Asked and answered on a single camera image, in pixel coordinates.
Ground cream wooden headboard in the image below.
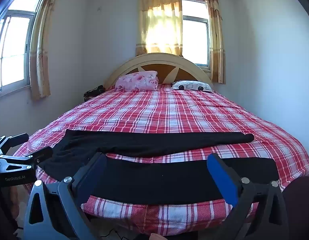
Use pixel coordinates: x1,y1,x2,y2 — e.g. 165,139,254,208
104,53,214,89

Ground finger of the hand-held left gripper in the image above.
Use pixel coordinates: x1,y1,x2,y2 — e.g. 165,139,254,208
0,146,54,173
0,133,29,155

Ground large window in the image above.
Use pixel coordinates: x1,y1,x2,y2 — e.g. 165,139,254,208
0,0,46,97

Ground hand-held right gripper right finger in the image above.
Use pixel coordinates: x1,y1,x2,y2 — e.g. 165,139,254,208
206,153,289,240

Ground white pillow with black print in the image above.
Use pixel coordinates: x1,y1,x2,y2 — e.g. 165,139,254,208
171,80,213,92

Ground person's dark clothing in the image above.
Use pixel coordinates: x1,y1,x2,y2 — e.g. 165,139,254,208
282,176,309,240

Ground red plaid bed sheet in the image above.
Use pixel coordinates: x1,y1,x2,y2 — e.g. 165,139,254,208
13,84,309,237

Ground pink floral pillow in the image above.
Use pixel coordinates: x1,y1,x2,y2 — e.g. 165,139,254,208
115,70,159,92

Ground black floor cable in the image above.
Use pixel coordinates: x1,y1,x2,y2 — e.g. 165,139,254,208
100,227,135,240

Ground dark cloth bundle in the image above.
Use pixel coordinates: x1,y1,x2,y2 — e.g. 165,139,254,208
84,85,106,102

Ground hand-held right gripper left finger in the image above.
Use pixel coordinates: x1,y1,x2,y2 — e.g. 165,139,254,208
24,152,107,240

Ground black pants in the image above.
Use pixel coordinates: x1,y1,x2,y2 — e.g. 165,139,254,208
38,129,280,205

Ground small window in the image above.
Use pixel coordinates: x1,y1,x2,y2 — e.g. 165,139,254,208
181,0,211,72

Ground yellow curtain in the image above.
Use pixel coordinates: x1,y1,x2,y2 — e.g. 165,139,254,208
30,0,62,102
204,0,226,85
135,0,183,57

